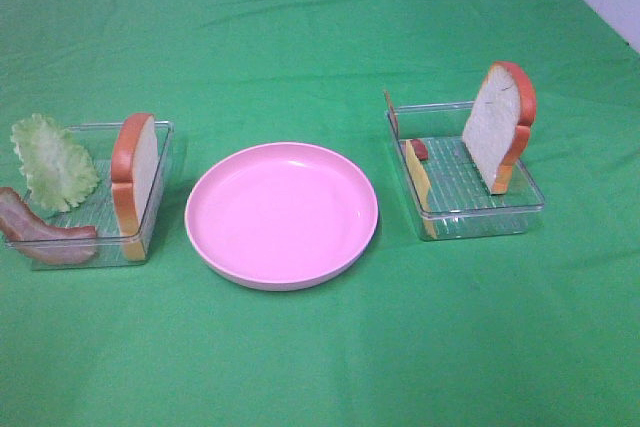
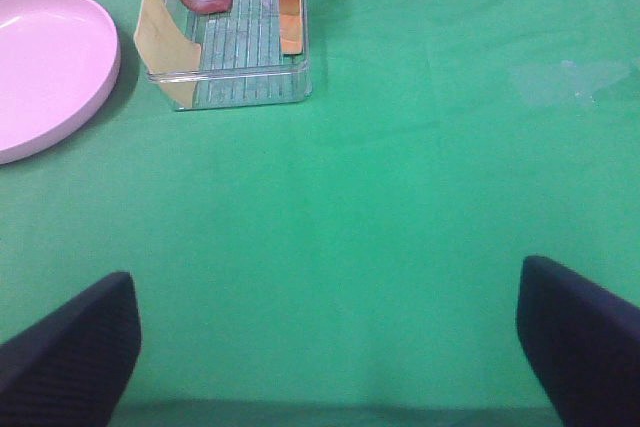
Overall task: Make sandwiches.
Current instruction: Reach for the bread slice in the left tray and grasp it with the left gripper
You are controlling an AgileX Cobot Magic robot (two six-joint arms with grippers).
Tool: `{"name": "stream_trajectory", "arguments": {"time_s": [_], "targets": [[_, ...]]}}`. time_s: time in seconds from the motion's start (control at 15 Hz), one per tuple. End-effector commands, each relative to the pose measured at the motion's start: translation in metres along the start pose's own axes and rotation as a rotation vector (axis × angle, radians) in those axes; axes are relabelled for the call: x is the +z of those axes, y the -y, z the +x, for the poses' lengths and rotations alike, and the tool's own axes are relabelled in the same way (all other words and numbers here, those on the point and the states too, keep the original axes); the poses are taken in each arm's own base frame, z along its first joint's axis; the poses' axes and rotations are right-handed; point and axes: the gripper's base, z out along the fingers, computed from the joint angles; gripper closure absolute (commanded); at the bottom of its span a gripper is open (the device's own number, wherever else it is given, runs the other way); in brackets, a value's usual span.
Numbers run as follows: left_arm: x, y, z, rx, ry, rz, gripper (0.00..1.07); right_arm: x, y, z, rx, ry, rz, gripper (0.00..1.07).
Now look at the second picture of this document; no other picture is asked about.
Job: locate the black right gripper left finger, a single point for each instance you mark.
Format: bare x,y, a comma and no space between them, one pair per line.
72,367

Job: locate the pink round plate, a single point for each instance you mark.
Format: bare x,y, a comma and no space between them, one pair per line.
60,60

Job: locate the yellow cheese slice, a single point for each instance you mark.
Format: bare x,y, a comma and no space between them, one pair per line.
169,56

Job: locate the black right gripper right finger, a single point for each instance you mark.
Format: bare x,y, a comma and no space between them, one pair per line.
582,343

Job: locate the green tablecloth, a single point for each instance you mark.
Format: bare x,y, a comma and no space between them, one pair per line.
363,246

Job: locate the clear right plastic tray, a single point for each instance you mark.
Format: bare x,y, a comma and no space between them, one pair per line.
242,63

